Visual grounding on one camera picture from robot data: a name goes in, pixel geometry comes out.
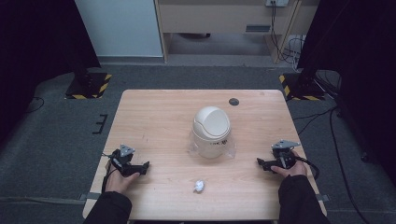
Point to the dark curtain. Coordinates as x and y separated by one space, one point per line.
358 62
40 40

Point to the dark round table grommet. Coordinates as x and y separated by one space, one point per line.
233 101

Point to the white cabinet panel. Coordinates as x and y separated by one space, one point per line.
120 28

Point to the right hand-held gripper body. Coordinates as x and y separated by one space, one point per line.
284 155

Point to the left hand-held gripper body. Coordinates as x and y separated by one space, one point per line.
124 159

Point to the white swing-lid trash can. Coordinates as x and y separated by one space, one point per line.
211 124

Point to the light wooden desk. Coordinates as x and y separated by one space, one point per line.
214 18

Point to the grey power strip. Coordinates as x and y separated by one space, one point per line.
276 2

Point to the person's left hand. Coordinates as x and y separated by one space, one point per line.
120 182

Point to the black stand base striped edge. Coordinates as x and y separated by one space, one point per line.
88 85
300 87

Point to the crumpled white paper ball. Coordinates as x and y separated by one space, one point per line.
199 186

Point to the person's right hand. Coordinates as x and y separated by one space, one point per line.
294 170

